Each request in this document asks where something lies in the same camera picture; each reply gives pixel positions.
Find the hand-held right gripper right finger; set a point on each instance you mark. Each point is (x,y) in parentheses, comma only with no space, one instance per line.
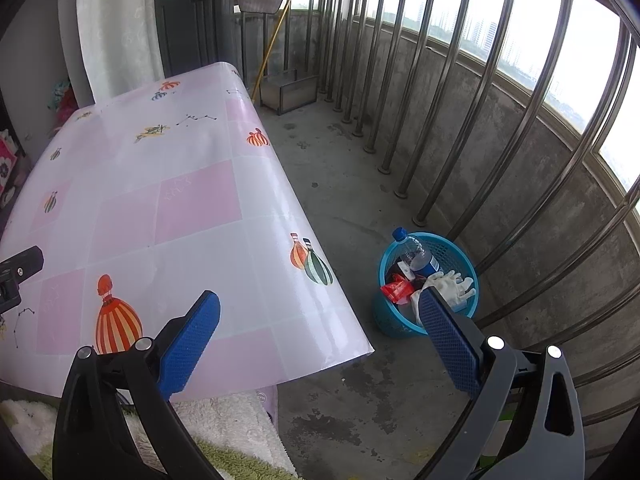
(450,347)

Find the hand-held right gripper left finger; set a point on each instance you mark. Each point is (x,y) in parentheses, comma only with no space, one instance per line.
(190,347)

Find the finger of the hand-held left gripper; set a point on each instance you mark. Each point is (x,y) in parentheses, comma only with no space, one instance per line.
(10,297)
(25,262)

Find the blue plastic basket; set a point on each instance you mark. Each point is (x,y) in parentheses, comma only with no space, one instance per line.
(395,322)

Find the white work glove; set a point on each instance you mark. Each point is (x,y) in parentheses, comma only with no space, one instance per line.
(450,285)

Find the red snack wrapper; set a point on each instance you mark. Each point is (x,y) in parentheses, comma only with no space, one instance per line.
(397,290)

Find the clear plastic bottle blue cap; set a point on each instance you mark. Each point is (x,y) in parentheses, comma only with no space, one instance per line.
(415,255)

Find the fluffy white green rug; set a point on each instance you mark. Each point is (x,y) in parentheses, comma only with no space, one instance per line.
(225,425)

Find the pile of colourful bags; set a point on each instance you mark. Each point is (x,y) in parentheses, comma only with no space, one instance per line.
(62,102)

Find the metal balcony railing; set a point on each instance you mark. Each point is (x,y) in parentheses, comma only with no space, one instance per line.
(500,110)

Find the white curtain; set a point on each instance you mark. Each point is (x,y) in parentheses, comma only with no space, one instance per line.
(120,30)

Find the dark metal cabinet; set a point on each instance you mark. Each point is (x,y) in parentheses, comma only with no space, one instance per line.
(195,30)

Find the metal box frame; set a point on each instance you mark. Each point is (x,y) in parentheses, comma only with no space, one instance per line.
(287,92)

